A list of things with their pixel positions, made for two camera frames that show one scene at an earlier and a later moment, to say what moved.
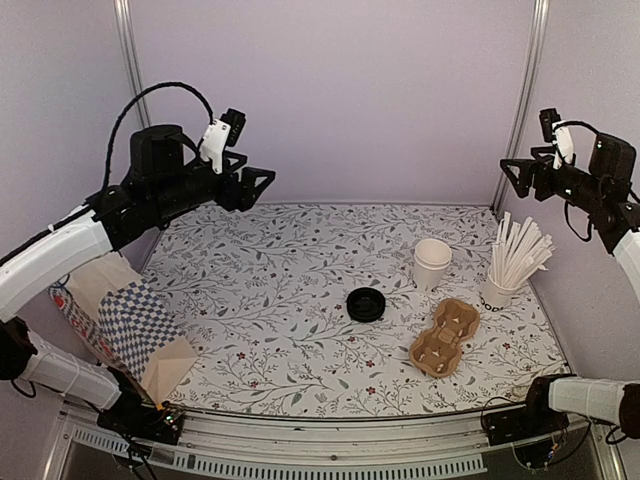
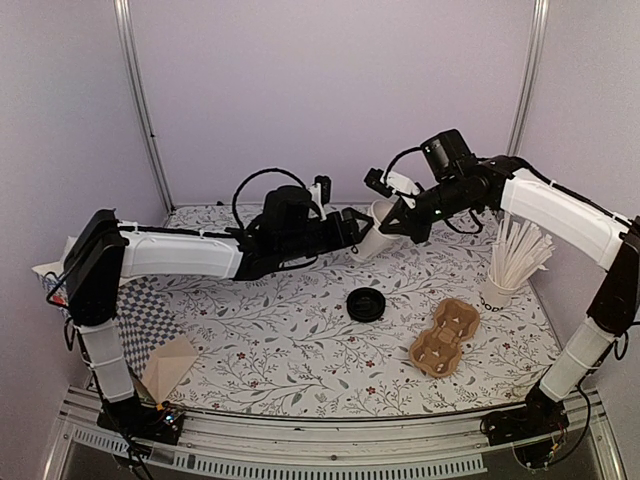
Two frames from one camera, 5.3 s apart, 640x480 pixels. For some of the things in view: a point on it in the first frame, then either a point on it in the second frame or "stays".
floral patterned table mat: (348, 310) stays
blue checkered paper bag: (123, 318) stays
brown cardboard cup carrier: (437, 353) stays
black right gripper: (544, 168) -> (408, 224)
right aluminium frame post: (523, 97) stays
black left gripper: (247, 197) -> (347, 235)
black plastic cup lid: (365, 302) stays
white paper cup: (432, 254) -> (376, 243)
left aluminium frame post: (129, 39) stays
